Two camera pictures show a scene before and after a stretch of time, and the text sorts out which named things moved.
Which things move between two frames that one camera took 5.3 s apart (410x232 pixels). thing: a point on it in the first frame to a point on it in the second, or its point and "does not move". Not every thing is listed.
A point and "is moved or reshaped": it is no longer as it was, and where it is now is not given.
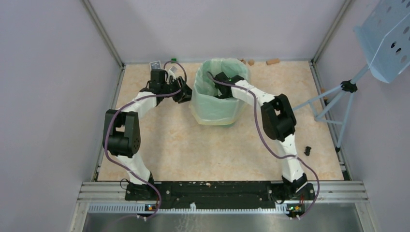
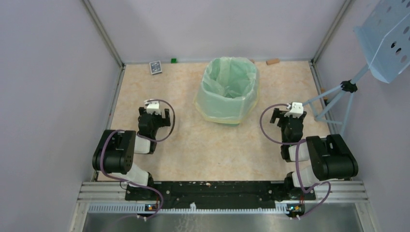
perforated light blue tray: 385,36 does not move
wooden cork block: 272,61 does not move
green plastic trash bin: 211,110 is moved or reshaped
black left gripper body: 173,86 to 159,122
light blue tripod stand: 347,86 does not move
